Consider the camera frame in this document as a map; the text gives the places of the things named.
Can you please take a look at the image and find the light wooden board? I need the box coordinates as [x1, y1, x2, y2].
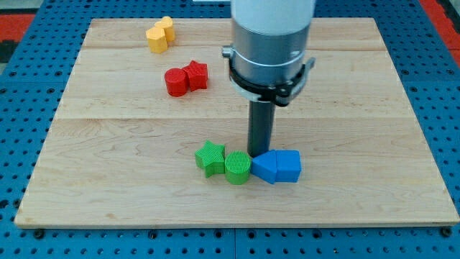
[14, 18, 459, 229]

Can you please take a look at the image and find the red circle block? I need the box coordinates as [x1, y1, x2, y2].
[164, 68, 188, 97]

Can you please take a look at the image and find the yellow heart block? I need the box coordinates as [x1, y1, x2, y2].
[155, 16, 175, 42]

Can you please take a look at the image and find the green circle block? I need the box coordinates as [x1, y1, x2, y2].
[224, 150, 252, 185]

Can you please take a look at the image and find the yellow hexagon block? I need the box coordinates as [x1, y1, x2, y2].
[146, 27, 168, 53]

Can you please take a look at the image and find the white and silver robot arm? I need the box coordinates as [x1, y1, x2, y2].
[222, 0, 316, 157]

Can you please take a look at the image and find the red star block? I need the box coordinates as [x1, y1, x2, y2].
[183, 60, 208, 91]

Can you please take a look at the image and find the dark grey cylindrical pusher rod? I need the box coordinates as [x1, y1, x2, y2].
[247, 101, 275, 157]

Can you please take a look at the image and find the green star block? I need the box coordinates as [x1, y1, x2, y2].
[195, 140, 226, 178]

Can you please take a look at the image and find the blue triangle block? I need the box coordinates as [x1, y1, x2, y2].
[251, 150, 277, 184]

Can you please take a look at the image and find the blue pentagon block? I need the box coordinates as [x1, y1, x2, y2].
[275, 150, 302, 183]

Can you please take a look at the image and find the black clamp mount ring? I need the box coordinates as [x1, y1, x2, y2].
[221, 45, 316, 107]

